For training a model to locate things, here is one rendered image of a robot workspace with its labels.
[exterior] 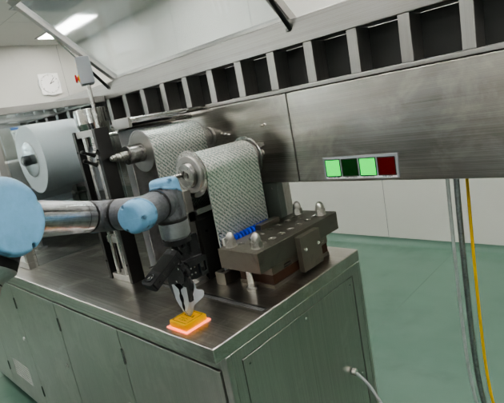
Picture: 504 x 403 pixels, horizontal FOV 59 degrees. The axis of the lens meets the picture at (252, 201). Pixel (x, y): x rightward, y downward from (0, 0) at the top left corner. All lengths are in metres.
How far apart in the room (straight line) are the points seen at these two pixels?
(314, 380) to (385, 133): 0.75
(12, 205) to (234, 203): 0.83
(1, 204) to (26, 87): 6.45
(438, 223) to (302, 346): 2.77
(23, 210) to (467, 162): 1.00
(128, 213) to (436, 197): 3.17
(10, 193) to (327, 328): 1.00
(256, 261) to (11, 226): 0.70
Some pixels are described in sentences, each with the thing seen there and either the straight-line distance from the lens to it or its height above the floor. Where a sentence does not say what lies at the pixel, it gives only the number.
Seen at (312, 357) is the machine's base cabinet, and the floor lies 0.68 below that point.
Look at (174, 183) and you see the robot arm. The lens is 1.09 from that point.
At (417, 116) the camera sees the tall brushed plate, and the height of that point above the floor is 1.31.
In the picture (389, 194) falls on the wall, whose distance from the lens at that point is 4.05.
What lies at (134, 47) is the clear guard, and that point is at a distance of 2.00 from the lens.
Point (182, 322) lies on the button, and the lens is 1.18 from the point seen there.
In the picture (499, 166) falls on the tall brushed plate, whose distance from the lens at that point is 1.23.
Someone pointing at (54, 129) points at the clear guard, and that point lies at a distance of 2.23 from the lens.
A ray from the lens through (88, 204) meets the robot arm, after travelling 1.06.
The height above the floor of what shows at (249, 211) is 1.09.
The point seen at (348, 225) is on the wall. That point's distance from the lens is 4.35.
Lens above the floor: 1.42
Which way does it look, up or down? 12 degrees down
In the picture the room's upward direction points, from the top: 11 degrees counter-clockwise
